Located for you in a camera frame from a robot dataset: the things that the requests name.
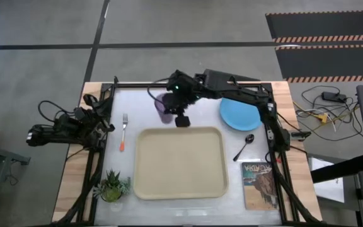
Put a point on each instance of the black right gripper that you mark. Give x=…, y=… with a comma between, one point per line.
x=181, y=86

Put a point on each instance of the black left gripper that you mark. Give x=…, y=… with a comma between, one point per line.
x=101, y=118

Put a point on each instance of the purple translucent cup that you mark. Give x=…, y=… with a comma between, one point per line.
x=160, y=106

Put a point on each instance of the blue round plate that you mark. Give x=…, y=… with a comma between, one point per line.
x=238, y=117

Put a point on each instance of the black spoon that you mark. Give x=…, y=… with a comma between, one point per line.
x=250, y=138

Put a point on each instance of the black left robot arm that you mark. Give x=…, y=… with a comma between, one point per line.
x=58, y=130

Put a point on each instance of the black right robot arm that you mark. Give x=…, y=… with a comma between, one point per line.
x=247, y=94

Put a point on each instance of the beige plastic tray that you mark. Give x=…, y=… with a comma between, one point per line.
x=181, y=164

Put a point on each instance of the small potted succulent plant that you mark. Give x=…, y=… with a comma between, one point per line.
x=111, y=189

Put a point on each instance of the illustrated book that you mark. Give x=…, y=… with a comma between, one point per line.
x=258, y=189

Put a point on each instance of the black hazard-striped floor mat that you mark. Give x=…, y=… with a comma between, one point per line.
x=323, y=23
x=326, y=61

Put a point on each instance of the black power adapter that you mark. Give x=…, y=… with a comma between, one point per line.
x=334, y=96

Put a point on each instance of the white paper sheet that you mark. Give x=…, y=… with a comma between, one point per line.
x=329, y=190

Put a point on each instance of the black metal beam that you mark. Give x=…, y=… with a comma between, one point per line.
x=339, y=170

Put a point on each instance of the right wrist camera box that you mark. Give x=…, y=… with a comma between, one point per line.
x=182, y=121

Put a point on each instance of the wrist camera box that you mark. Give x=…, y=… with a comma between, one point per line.
x=182, y=121
x=110, y=127

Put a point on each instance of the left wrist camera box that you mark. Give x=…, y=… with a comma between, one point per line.
x=110, y=127

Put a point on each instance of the black aluminium table frame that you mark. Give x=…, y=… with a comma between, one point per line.
x=128, y=85

